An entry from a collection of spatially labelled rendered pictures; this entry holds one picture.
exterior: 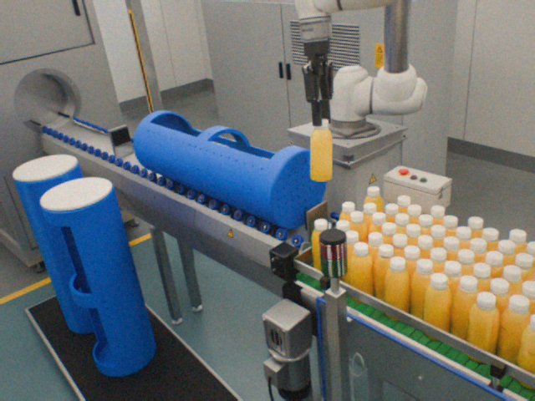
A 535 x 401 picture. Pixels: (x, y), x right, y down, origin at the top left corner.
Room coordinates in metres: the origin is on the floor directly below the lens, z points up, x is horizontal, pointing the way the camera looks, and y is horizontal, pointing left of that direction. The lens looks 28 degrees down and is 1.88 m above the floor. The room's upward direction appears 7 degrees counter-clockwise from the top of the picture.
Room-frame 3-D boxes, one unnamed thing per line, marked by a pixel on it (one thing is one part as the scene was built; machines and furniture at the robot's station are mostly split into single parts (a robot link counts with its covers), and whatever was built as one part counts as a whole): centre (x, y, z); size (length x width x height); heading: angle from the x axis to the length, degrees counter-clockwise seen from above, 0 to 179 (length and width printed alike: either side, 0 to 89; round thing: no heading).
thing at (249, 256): (2.31, 0.52, 0.79); 2.17 x 0.29 x 0.34; 41
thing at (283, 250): (1.35, -0.05, 0.95); 0.10 x 0.07 x 0.10; 131
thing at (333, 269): (0.99, -0.15, 1.18); 0.06 x 0.06 x 0.05
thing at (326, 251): (0.99, -0.15, 1.23); 0.06 x 0.06 x 0.04
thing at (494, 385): (0.82, -0.47, 0.94); 0.03 x 0.02 x 0.08; 41
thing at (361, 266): (1.19, -0.25, 0.98); 0.07 x 0.07 x 0.17
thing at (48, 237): (2.21, 0.98, 0.59); 0.28 x 0.28 x 0.88
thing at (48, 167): (2.21, 0.98, 1.03); 0.28 x 0.28 x 0.01
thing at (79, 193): (1.89, 0.75, 1.03); 0.28 x 0.28 x 0.01
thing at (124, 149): (2.52, 0.70, 1.00); 0.10 x 0.04 x 0.15; 131
